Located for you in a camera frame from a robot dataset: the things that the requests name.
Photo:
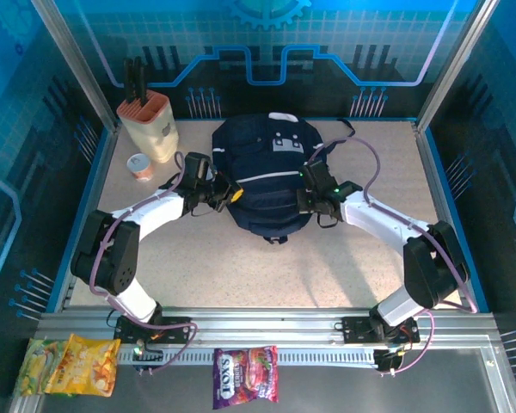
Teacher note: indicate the aluminium mounting rail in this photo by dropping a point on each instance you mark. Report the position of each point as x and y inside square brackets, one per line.
[262, 327]

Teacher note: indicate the purple Fox's candy bag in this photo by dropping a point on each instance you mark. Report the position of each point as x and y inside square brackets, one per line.
[245, 378]

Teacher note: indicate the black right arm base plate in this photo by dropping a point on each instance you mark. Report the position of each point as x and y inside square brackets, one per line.
[357, 329]

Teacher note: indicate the aluminium left frame post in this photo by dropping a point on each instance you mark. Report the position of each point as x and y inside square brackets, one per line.
[76, 64]

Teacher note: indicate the aluminium right frame post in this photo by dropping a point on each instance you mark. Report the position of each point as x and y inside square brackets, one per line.
[456, 64]

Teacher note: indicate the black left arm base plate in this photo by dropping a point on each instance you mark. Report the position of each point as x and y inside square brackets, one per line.
[172, 331]

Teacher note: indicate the aluminium frame post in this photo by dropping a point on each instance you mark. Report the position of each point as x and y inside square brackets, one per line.
[76, 64]
[456, 64]

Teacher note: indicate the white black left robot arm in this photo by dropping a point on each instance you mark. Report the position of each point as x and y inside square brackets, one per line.
[155, 215]

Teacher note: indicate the green yellow snack bag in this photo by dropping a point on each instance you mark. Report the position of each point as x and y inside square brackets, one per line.
[32, 365]

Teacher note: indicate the yellow chips bag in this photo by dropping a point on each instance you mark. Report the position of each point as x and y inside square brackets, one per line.
[86, 365]

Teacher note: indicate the beige knife block terracotta top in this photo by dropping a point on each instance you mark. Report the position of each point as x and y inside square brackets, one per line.
[152, 131]

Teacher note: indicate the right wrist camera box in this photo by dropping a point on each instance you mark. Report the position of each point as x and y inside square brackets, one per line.
[316, 175]

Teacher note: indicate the navy blue backpack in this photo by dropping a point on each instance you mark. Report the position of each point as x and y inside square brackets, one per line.
[266, 172]

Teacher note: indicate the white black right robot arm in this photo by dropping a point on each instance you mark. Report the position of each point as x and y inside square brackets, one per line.
[387, 215]

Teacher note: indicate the small pull-tab food can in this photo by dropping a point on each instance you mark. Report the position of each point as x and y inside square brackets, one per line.
[139, 168]

